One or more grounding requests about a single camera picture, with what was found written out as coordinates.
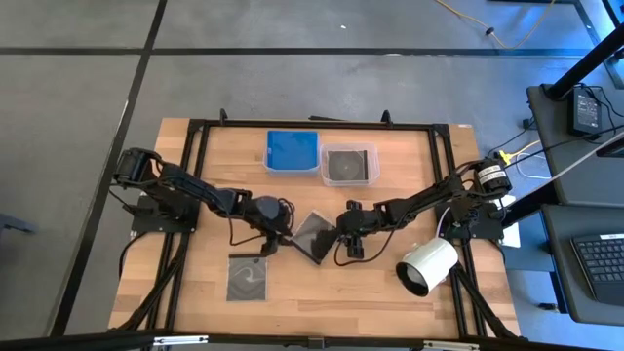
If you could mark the grey side desk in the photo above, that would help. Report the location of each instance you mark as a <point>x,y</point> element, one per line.
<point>565,273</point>
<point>575,170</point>

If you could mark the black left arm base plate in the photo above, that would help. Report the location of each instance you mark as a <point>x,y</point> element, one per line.
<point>161,226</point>

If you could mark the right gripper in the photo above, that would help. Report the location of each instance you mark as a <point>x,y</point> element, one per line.
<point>356,222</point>

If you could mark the black keyboard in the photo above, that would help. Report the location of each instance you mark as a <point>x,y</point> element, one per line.
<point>602,265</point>

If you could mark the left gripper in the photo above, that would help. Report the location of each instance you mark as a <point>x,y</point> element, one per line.
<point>268,214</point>

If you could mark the black beam with silver brackets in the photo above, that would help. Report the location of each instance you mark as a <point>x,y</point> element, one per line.
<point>292,342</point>

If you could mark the white cylindrical camera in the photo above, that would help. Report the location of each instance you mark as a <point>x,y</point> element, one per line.
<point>429,265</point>

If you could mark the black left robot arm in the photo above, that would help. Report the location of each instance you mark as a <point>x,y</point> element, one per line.
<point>195,187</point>

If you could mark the black power adapter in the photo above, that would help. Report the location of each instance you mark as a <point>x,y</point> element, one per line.
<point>585,111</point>

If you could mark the blue jewel case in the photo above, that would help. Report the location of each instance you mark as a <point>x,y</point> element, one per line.
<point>292,150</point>

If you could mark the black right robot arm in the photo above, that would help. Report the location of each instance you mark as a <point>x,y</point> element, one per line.
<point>424,200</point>

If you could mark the dark grey furniture foot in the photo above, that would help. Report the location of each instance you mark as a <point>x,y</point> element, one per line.
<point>17,224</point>

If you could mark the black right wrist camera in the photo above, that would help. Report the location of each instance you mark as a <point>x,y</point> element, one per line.
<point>355,247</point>

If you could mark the yellow plug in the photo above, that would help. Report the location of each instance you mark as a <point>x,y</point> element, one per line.
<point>504,156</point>

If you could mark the black aluminium table frame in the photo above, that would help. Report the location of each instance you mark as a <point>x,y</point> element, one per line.
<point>234,124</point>

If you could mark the black jewel case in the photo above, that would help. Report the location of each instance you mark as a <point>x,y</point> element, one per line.
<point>307,231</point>
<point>347,165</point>

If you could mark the black jewel case swirl print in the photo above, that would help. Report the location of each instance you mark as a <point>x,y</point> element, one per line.
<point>246,278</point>

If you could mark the black slanted pole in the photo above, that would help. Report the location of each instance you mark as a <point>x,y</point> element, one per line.
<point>585,63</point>

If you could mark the clear plastic container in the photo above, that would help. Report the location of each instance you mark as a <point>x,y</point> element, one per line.
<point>373,170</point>
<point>265,170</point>

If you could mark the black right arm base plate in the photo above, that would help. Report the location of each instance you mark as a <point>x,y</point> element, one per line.
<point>480,231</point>

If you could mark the white power box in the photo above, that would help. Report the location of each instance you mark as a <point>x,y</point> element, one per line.
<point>511,236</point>

